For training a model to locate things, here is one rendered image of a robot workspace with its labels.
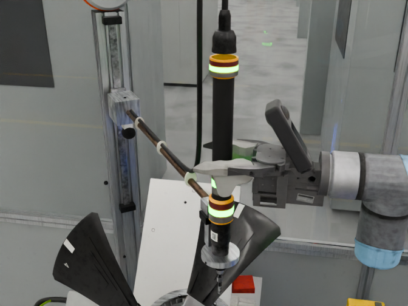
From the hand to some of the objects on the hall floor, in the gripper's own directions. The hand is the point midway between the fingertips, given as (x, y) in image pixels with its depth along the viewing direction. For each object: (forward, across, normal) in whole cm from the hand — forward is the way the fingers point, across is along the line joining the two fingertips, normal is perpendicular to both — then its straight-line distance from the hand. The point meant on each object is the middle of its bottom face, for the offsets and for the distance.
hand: (204, 153), depth 75 cm
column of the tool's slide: (+39, +59, -166) cm, 180 cm away
